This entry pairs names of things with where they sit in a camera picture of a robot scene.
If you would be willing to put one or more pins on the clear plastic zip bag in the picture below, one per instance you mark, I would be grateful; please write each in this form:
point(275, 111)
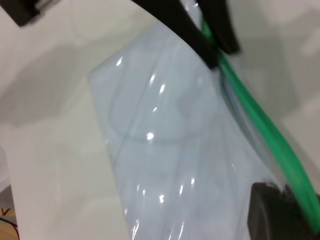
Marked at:
point(175, 150)

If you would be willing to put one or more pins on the black left camera bracket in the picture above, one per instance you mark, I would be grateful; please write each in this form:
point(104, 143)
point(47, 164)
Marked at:
point(20, 12)

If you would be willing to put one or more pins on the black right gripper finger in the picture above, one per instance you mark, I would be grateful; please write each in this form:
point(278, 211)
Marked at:
point(270, 215)

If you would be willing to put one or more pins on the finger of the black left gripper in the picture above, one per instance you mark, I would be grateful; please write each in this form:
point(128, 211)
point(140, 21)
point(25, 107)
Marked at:
point(182, 22)
point(222, 25)

